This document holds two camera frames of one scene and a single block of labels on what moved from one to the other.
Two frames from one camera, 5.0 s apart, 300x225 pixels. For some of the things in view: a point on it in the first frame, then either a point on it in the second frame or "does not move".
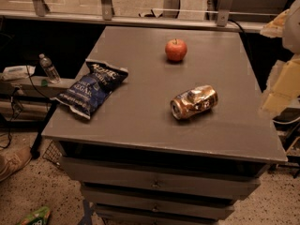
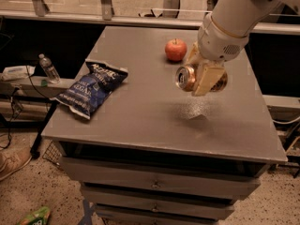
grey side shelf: x=34 y=87 does not move
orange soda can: x=193 y=102 → x=186 y=78
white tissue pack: x=17 y=72 does not move
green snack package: x=39 y=217 does not move
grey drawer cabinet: x=179 y=139 does not move
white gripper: x=292 y=27 → x=218 y=43
